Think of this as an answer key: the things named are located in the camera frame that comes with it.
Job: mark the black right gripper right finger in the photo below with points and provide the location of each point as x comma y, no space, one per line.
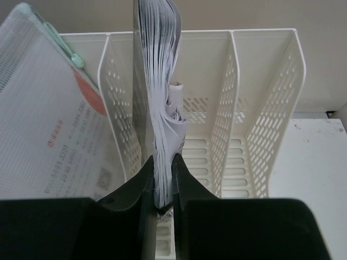
207,227

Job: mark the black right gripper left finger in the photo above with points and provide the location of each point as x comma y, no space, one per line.
122,225

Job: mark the clear zip folder red paper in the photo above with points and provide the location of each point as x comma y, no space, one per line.
54,127

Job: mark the grey booklet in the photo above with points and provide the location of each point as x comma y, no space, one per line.
157,41

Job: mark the white file rack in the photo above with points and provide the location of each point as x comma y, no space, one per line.
240,90

